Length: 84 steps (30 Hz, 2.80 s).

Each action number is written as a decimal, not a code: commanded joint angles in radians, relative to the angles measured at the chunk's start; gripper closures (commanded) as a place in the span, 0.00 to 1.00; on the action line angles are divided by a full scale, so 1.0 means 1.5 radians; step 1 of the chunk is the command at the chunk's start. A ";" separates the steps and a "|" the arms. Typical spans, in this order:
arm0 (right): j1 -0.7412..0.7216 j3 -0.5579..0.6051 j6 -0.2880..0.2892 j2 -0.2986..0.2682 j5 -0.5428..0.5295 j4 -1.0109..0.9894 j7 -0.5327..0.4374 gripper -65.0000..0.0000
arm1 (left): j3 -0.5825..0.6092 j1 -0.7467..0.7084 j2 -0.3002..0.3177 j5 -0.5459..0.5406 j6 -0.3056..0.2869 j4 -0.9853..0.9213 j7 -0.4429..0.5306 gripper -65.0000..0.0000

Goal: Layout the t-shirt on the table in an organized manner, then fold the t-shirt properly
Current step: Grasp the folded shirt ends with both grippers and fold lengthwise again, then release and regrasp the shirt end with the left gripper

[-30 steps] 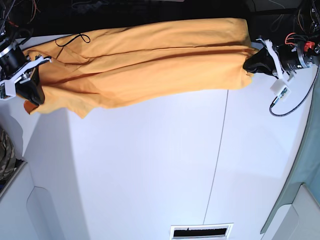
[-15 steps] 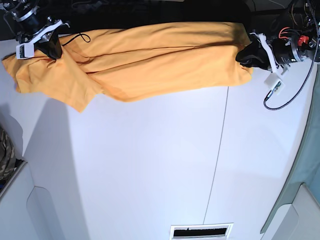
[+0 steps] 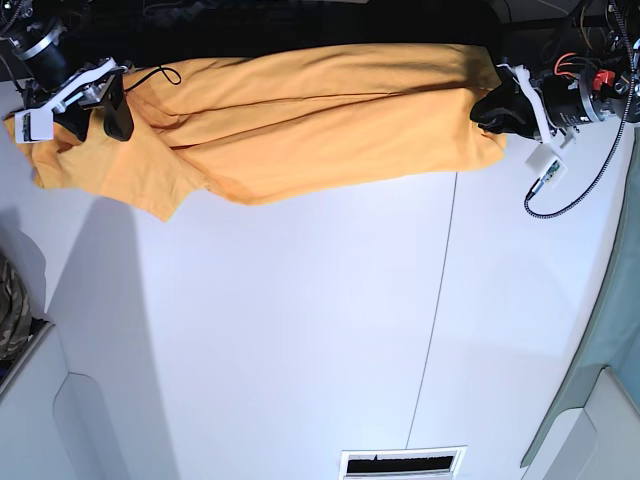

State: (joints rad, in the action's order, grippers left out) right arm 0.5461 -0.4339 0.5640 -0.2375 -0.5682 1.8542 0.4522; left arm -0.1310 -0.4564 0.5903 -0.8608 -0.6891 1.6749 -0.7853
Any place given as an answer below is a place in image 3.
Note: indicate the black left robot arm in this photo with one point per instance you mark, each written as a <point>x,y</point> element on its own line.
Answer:
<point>599,29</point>

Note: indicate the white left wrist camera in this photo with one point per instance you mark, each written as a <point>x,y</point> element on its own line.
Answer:
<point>546,163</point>

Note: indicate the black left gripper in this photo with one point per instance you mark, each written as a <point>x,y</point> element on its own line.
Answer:
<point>576,91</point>

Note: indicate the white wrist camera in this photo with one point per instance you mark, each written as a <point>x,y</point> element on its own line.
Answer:
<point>33,126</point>
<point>546,163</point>

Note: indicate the camouflage fabric bundle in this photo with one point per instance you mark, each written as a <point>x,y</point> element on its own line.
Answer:
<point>16,316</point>

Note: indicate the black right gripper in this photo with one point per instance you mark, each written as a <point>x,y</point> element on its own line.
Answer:
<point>66,68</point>

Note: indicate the orange t-shirt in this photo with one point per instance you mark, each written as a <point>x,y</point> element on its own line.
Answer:
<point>257,131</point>

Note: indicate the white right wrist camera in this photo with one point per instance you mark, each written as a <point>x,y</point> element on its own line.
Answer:
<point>33,126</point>

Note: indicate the white table cable grommet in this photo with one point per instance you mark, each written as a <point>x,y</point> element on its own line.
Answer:
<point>406,464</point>

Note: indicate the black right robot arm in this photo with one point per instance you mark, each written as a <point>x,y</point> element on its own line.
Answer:
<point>11,10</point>

